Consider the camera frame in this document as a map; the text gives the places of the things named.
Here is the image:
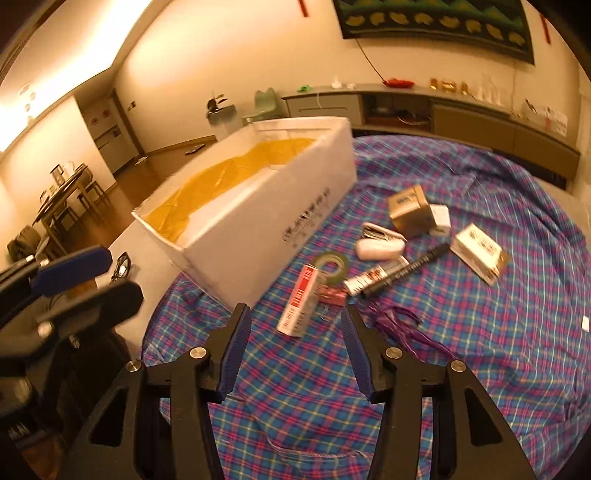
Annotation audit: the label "patterned wall tapestry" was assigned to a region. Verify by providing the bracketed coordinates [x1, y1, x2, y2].
[332, 0, 536, 65]

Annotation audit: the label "grey long media cabinet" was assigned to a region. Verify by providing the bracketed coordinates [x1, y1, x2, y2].
[281, 83, 581, 189]

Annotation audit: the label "white storage basket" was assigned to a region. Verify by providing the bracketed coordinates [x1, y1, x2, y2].
[524, 99, 568, 137]

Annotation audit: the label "printed white tube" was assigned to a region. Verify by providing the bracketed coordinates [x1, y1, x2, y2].
[344, 258, 409, 296]

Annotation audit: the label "white and gold tissue pack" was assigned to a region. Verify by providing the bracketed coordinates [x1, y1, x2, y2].
[450, 224, 509, 285]

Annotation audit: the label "green plastic chair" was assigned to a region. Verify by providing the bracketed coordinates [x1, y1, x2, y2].
[242, 89, 278, 125]

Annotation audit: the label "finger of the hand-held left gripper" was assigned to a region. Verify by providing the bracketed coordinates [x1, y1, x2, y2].
[39, 281, 144, 342]
[34, 246, 113, 298]

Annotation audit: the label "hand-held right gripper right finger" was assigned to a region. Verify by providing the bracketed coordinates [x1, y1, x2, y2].
[341, 304, 536, 480]

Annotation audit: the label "built-in hallway cupboard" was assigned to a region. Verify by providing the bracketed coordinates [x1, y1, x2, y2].
[76, 90, 139, 174]

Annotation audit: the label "gold metallic box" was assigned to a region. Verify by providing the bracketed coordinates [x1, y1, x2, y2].
[388, 185, 437, 238]

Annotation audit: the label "white charger plug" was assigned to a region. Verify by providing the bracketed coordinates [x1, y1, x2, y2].
[427, 204, 451, 236]

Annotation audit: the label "white cardboard box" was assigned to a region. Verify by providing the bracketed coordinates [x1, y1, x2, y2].
[131, 117, 358, 311]

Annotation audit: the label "purple toy figure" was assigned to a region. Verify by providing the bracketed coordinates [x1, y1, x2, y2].
[372, 307, 455, 361]

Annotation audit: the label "green tape roll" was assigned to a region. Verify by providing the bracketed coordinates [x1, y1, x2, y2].
[314, 253, 350, 283]

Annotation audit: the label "black marker pen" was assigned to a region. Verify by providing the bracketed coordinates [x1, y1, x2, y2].
[362, 244, 450, 298]

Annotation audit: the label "electric kettle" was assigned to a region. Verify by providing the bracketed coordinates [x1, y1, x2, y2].
[50, 161, 77, 185]

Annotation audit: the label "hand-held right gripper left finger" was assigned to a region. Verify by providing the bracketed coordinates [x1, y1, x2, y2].
[58, 302, 253, 480]

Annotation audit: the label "plaid cloth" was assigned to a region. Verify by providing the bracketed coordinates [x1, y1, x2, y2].
[141, 136, 591, 480]

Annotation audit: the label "gold ornaments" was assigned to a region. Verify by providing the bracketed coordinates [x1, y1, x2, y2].
[430, 78, 472, 95]

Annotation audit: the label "red and white carton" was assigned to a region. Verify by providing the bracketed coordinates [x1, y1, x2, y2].
[277, 264, 324, 337]

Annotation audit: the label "pink binder clips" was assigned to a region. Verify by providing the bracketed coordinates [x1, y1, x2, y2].
[318, 285, 349, 308]

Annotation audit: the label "clear glass set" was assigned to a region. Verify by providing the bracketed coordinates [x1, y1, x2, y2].
[475, 76, 502, 103]

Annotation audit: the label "wooden dining table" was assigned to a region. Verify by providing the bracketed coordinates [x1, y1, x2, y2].
[37, 164, 100, 259]

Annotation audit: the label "potted plant in white pot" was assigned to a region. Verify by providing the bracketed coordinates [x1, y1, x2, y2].
[206, 92, 237, 126]

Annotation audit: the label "black eyeglasses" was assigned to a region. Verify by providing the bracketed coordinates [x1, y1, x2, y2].
[111, 251, 134, 280]

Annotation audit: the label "ceiling pendant lamp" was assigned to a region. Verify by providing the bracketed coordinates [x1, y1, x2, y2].
[18, 83, 38, 121]

